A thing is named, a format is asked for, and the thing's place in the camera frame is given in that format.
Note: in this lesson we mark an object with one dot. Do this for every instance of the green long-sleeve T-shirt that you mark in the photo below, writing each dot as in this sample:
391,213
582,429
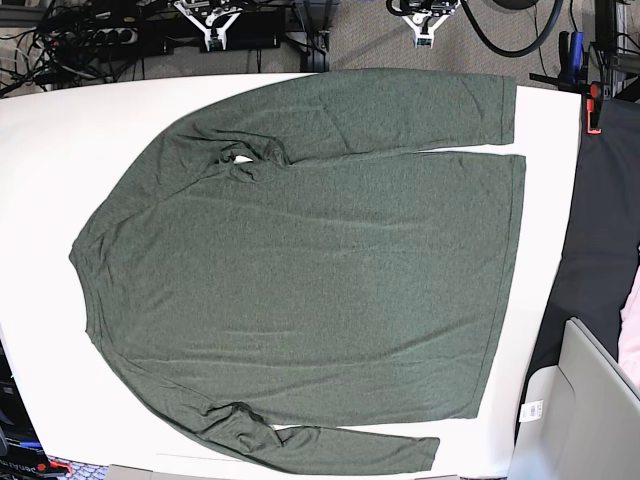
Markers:
279,270

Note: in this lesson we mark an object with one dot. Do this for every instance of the white barcode label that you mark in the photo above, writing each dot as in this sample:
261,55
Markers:
531,411

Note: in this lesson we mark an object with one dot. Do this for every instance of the black power strip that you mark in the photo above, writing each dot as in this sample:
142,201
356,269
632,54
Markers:
110,36

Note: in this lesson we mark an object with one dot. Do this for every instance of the red clamp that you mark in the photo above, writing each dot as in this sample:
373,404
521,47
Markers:
593,96

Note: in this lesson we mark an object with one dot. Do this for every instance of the pink cloth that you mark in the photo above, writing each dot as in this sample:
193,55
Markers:
629,339

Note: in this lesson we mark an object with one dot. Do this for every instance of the grey plastic bin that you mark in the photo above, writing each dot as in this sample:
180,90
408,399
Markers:
590,425

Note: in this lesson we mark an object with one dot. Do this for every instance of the black box with blue label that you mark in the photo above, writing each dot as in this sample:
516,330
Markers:
21,451

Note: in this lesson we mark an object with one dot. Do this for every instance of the black aluminium frame post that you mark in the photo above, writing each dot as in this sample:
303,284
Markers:
314,18

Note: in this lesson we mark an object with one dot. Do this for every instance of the white camera mount, image-left gripper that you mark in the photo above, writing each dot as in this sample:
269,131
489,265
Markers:
212,18

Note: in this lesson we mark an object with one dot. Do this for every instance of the white camera mount, image-right gripper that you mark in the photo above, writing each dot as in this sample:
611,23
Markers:
423,17

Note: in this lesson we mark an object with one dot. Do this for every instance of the blue-handled tool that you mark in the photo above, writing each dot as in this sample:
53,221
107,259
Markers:
575,56

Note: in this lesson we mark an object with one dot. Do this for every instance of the orange-handled tool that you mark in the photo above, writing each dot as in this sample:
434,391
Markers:
51,467

